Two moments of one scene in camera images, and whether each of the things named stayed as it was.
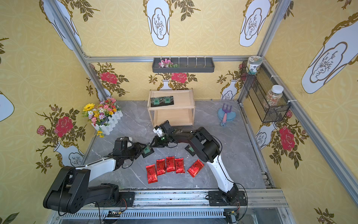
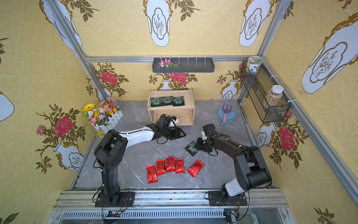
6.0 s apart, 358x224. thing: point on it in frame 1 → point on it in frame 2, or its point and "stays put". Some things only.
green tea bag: x=147 y=151 → x=178 y=101
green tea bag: x=168 y=100 stays put
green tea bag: x=190 y=150 stays put
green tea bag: x=156 y=101 stays put
